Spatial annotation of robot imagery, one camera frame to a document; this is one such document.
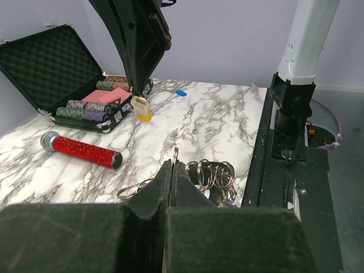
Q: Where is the pink playing cards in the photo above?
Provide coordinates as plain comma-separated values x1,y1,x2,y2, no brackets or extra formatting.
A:
81,88,131,105

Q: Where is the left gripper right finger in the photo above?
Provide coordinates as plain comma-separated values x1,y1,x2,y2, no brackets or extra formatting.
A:
166,163,317,272

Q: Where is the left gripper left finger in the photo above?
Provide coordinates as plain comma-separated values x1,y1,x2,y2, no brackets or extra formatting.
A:
1,161,172,272

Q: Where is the black poker chip case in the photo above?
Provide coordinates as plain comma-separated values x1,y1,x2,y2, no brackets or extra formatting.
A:
0,23,154,134

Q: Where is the red glitter microphone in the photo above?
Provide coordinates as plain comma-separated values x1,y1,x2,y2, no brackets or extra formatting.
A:
40,131,123,169

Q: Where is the yellow capped key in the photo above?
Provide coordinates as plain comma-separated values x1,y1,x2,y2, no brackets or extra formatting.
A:
130,93,152,124

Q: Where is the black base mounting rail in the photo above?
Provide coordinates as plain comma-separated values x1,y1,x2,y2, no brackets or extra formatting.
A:
241,92,344,272

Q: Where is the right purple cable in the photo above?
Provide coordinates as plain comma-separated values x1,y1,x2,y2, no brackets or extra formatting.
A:
309,98,344,150

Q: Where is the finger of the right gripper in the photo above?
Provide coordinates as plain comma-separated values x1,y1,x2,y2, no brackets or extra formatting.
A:
90,0,172,96

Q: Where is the blue capped key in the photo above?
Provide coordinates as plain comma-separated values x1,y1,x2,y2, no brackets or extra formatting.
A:
176,90,187,97

